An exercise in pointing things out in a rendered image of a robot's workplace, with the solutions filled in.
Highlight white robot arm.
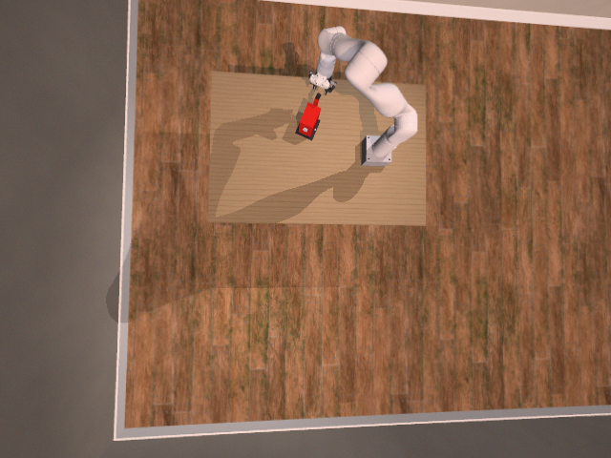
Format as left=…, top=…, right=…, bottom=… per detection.
left=309, top=26, right=417, bottom=157

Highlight red box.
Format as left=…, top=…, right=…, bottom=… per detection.
left=295, top=93, right=321, bottom=140

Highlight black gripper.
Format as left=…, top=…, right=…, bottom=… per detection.
left=308, top=71, right=337, bottom=95

